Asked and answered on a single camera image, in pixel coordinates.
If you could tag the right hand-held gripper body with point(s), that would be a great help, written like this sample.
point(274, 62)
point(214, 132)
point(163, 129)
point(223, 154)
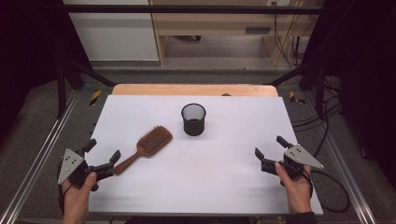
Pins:
point(300, 157)

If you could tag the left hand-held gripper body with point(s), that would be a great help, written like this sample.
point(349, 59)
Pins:
point(71, 165)

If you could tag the brown wooden hairbrush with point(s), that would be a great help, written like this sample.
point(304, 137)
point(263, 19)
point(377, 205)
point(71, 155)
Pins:
point(154, 140)

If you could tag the black mesh pen cup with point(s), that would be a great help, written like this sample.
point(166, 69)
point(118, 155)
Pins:
point(193, 126)

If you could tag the person's left hand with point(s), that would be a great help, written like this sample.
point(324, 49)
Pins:
point(76, 199)

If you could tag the person's right hand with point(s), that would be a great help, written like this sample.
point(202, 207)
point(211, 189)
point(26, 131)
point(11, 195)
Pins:
point(298, 193)

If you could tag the yellow black tape strip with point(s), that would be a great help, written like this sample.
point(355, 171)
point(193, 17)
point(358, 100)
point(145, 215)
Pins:
point(95, 97)
point(295, 98)

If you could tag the white table cover sheet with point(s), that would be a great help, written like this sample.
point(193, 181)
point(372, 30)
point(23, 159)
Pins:
point(193, 180)

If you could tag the black curtain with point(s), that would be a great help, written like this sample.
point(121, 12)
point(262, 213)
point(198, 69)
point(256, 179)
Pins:
point(28, 46)
point(367, 77)

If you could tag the white cabinet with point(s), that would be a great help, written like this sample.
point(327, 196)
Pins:
point(115, 37)

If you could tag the grey desk label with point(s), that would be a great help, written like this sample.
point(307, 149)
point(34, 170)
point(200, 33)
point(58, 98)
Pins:
point(257, 30)

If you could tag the light wooden desk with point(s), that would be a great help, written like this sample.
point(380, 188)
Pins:
point(214, 23)

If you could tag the aluminium floor rail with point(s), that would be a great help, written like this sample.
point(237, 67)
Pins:
point(43, 149)
point(342, 161)

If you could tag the black frame strut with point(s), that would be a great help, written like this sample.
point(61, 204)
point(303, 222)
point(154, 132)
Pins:
point(62, 90)
point(319, 90)

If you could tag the white wall socket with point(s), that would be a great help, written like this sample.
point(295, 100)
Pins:
point(274, 3)

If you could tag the black horizontal frame bar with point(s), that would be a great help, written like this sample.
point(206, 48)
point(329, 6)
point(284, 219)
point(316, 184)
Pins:
point(186, 9)

